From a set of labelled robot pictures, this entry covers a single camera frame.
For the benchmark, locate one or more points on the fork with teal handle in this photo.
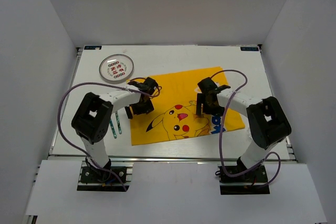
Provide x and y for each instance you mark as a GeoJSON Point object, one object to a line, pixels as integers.
{"type": "Point", "coordinates": [112, 129]}

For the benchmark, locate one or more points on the right blue table label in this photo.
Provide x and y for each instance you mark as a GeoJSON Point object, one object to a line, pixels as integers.
{"type": "Point", "coordinates": [249, 48]}

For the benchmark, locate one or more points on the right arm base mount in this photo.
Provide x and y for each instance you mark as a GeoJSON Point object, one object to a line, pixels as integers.
{"type": "Point", "coordinates": [251, 183]}

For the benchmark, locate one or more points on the blue table label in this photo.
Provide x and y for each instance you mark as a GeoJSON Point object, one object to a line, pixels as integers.
{"type": "Point", "coordinates": [92, 47]}
{"type": "Point", "coordinates": [249, 48]}

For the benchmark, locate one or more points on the left blue table label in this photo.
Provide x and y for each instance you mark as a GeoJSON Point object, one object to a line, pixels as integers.
{"type": "Point", "coordinates": [92, 47]}

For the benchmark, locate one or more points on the yellow pikachu cloth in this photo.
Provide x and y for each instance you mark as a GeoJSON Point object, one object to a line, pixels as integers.
{"type": "Point", "coordinates": [174, 115]}

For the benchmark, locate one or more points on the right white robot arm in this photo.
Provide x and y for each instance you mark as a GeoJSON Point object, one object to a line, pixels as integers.
{"type": "Point", "coordinates": [267, 121]}

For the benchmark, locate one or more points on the knife with teal handle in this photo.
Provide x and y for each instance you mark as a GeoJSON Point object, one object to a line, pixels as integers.
{"type": "Point", "coordinates": [118, 122]}

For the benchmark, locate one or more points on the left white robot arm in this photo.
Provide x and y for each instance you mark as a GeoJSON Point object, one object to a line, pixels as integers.
{"type": "Point", "coordinates": [92, 119]}

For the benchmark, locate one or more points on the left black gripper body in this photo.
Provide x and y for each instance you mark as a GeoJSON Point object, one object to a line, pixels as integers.
{"type": "Point", "coordinates": [142, 107]}

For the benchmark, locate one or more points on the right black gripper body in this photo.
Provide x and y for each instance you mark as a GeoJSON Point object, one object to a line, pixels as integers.
{"type": "Point", "coordinates": [212, 108]}

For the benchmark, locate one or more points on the clear plastic cup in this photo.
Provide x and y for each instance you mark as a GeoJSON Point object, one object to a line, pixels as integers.
{"type": "Point", "coordinates": [248, 132]}

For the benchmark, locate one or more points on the round patterned plate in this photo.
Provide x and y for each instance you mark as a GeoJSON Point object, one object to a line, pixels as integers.
{"type": "Point", "coordinates": [116, 68]}

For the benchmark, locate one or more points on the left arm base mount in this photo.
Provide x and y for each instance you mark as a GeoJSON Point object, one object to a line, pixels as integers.
{"type": "Point", "coordinates": [94, 179]}

